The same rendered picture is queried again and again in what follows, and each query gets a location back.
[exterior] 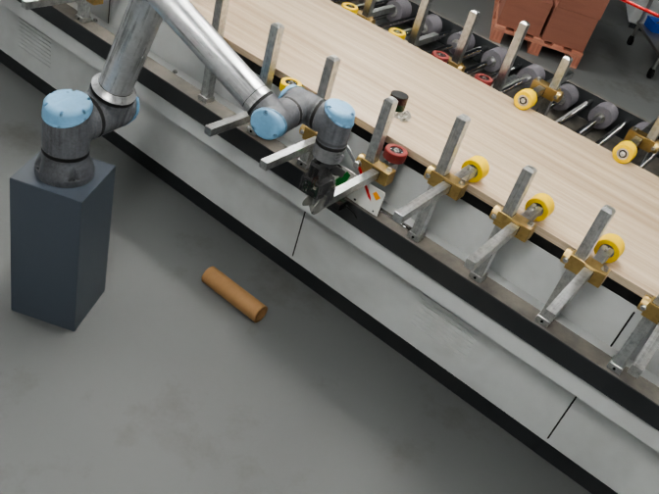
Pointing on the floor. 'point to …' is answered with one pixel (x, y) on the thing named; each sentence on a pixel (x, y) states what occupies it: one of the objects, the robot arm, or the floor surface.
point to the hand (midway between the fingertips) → (315, 210)
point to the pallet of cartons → (549, 24)
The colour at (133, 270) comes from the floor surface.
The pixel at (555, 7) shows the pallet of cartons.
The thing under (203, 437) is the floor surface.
